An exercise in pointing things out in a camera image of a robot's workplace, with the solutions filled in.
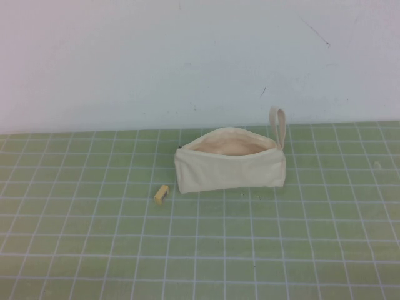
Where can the green grid cutting mat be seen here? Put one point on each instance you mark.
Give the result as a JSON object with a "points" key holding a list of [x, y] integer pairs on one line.
{"points": [[200, 243]]}

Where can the small yellow eraser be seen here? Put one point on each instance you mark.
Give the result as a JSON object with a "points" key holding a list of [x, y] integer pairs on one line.
{"points": [[161, 196]]}

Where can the cream canvas pencil case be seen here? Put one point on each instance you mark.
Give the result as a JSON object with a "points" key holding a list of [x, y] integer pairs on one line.
{"points": [[228, 170]]}

